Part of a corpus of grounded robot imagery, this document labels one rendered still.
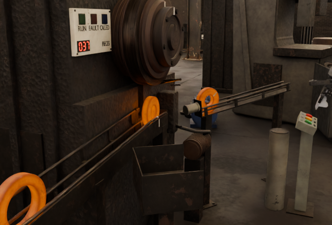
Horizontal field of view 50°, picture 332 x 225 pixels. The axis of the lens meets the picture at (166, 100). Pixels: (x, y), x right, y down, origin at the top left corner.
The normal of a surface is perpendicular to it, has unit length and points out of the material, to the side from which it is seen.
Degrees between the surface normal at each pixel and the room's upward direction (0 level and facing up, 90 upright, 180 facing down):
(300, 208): 90
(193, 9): 90
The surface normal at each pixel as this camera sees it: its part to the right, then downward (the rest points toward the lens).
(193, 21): -0.39, 0.21
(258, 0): -0.60, 0.18
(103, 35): 0.92, 0.09
